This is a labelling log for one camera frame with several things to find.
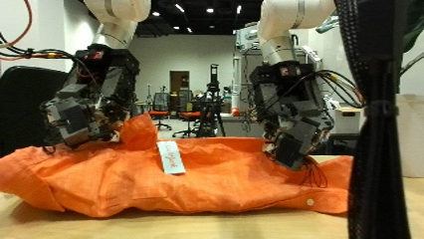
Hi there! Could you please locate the orange button-up shirt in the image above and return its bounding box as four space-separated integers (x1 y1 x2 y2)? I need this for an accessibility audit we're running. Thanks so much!
0 113 354 219

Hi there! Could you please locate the low grey cabinet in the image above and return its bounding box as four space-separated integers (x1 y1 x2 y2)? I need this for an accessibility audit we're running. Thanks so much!
218 113 265 138

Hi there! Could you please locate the black side table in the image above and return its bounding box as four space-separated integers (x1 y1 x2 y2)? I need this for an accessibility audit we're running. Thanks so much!
323 132 361 156

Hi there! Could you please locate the orange seat office chair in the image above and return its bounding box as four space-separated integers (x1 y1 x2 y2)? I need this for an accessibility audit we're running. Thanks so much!
147 93 172 131
171 89 203 138

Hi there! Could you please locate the black office chair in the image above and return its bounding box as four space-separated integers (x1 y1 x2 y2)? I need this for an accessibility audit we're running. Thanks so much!
0 65 71 158

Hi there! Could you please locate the white power strip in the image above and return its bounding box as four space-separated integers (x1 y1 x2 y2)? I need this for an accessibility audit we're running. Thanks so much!
301 46 323 64

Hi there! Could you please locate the brown door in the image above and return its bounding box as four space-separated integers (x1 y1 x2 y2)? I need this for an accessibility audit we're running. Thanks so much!
168 70 191 98

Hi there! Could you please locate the grey box monitor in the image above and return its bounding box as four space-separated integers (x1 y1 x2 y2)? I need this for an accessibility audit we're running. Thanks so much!
233 23 261 51

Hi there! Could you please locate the large white plant pot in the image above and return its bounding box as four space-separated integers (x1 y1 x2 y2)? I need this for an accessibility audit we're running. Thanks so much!
394 94 424 178

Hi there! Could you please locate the thin black wire bundle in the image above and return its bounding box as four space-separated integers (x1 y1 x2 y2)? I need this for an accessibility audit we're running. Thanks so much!
315 69 365 110

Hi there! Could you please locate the black and orange cable bundle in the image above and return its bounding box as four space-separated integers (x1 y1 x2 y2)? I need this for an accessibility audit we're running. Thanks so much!
0 0 97 63

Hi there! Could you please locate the black camera tripod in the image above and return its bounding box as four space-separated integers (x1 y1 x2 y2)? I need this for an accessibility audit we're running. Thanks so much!
196 63 227 138

